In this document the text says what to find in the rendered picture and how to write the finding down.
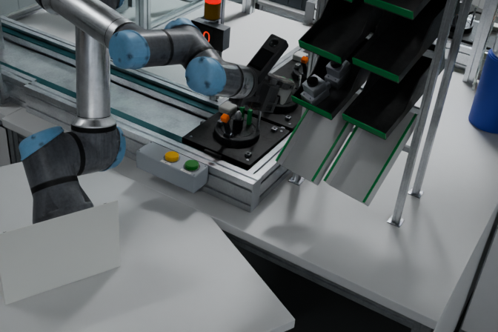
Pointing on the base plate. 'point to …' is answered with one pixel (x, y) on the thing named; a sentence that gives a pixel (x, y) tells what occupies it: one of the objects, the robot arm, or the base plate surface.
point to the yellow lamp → (212, 11)
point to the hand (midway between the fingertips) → (291, 82)
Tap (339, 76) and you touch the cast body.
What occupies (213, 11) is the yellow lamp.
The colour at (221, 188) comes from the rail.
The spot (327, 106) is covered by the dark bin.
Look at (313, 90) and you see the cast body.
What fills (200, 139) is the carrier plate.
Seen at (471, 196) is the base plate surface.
